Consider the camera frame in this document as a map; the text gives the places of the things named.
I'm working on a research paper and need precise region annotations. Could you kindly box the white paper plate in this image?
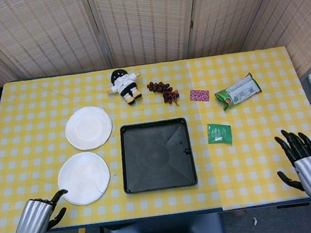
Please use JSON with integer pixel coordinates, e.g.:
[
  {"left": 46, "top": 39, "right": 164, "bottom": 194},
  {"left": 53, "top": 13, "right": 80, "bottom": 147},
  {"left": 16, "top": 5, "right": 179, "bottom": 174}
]
[{"left": 63, "top": 103, "right": 115, "bottom": 153}]

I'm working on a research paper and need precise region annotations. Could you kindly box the white paper plate cracked rim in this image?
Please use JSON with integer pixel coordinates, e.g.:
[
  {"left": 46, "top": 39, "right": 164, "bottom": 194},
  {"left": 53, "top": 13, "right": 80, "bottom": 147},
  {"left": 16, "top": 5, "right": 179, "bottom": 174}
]
[{"left": 54, "top": 149, "right": 114, "bottom": 208}]

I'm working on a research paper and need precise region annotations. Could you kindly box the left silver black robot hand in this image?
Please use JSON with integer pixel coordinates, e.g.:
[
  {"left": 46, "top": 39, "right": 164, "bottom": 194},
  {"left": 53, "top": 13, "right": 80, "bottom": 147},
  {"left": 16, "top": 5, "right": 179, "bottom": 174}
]
[{"left": 11, "top": 188, "right": 73, "bottom": 233}]

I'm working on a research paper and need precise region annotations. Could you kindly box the small green foil packet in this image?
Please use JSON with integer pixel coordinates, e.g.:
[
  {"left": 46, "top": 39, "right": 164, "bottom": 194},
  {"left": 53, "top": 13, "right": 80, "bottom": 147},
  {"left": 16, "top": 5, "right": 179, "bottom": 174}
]
[{"left": 205, "top": 121, "right": 235, "bottom": 148}]

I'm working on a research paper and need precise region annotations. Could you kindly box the pink patterned flat packet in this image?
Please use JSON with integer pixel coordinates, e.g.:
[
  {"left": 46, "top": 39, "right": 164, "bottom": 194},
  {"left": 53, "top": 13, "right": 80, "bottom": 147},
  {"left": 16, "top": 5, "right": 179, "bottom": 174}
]
[{"left": 189, "top": 87, "right": 210, "bottom": 103}]

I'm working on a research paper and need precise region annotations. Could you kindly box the black square plastic tray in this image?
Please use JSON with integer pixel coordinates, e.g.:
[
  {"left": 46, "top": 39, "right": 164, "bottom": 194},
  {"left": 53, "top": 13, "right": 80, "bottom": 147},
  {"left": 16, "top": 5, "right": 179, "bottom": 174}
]
[{"left": 116, "top": 116, "right": 199, "bottom": 196}]

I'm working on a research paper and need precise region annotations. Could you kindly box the plush doll white black outfit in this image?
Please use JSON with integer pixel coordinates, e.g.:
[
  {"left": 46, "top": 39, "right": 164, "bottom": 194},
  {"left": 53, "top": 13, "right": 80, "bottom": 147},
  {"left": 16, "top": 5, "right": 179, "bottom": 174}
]
[{"left": 104, "top": 66, "right": 146, "bottom": 108}]

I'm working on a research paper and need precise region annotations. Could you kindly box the woven folding screen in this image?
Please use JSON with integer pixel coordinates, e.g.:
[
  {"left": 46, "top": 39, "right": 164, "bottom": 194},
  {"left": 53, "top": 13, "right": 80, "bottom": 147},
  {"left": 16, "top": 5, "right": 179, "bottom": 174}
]
[{"left": 0, "top": 0, "right": 311, "bottom": 112}]

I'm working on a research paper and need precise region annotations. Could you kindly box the yellow white checkered tablecloth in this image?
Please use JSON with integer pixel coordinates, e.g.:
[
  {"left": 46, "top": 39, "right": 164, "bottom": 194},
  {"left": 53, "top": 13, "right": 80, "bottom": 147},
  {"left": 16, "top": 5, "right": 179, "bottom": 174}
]
[
  {"left": 186, "top": 44, "right": 311, "bottom": 215},
  {"left": 0, "top": 58, "right": 223, "bottom": 233}
]

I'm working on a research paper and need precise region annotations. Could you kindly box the bunch of dark red grapes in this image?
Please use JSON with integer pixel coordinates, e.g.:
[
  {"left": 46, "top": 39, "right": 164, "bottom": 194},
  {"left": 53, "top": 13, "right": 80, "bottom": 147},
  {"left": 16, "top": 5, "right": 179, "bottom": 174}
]
[{"left": 146, "top": 79, "right": 182, "bottom": 109}]

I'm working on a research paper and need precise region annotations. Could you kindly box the green snack bag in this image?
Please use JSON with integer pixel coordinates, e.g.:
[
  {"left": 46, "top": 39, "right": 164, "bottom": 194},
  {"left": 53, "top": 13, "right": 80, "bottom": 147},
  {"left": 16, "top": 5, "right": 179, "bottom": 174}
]
[{"left": 212, "top": 71, "right": 265, "bottom": 112}]

